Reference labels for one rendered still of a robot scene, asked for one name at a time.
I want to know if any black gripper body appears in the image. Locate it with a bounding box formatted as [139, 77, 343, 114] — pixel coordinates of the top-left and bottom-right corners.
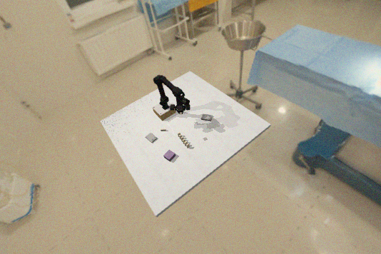
[170, 102, 191, 111]

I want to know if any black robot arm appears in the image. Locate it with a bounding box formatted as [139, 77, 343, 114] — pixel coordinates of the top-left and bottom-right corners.
[153, 75, 190, 113]

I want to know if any purple rectangular block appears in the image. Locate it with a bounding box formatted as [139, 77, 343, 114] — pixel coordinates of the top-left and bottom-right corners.
[163, 150, 176, 162]

